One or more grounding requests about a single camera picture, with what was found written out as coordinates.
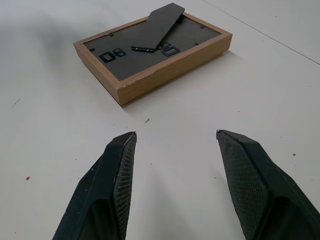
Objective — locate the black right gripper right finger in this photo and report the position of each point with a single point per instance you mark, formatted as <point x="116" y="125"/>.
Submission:
<point x="260" y="190"/>

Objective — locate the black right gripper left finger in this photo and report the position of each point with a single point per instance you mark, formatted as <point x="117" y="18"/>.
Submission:
<point x="100" y="195"/>

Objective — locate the wooden picture frame face down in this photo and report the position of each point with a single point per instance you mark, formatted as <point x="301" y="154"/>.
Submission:
<point x="152" y="60"/>

